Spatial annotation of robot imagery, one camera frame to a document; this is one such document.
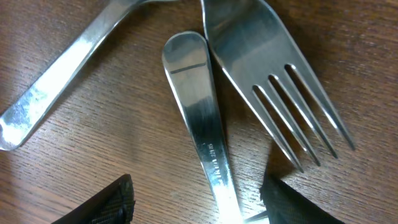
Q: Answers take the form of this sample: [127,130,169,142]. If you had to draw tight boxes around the steel fork with long handle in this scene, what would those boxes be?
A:
[0,0,178,152]

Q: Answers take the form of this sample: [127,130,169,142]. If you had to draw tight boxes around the steel fork crosswise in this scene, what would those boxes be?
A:
[201,0,355,169]

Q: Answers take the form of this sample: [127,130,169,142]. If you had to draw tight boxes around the large steel spoon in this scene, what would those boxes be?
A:
[161,30,270,224]

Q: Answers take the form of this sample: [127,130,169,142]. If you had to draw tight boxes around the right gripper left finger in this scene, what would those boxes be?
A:
[53,174,136,224]

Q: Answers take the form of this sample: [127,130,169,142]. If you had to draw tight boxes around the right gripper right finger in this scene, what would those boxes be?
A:
[260,175,344,224]

